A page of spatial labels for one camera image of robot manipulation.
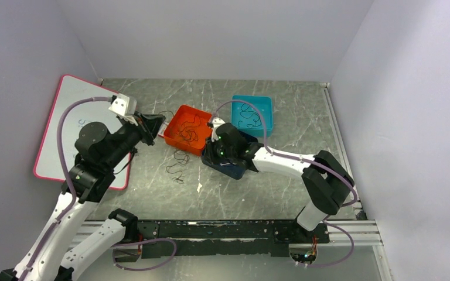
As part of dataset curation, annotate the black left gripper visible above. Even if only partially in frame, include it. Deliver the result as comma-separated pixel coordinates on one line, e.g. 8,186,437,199
104,109,166,169

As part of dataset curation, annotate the black cable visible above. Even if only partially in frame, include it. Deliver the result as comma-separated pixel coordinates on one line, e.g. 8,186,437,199
175,114,203,146

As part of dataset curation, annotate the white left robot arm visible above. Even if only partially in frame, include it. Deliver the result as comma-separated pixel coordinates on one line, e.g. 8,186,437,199
0,112,165,280

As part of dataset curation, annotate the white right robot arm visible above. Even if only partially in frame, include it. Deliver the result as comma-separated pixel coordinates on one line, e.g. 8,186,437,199
204,118,357,242

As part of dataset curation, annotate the red and white small box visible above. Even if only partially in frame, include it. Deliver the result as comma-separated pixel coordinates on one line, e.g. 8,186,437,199
158,122,169,135

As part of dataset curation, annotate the dark blue plastic bin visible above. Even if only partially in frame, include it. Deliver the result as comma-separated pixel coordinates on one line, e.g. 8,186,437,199
201,131,258,180

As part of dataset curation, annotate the teal plastic bin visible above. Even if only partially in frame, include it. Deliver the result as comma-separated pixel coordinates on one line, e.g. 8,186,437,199
231,95,274,137

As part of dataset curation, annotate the orange plastic bin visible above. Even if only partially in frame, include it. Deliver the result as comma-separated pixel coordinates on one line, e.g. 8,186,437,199
163,105,212,156

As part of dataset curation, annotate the pink-framed whiteboard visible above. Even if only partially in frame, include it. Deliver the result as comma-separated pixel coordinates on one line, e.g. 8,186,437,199
33,74,121,182

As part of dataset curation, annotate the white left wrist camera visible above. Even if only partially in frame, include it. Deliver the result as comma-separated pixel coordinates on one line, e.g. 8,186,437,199
108,94,137,124

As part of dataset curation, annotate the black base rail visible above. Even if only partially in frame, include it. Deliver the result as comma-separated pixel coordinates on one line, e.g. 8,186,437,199
120,219,329,259

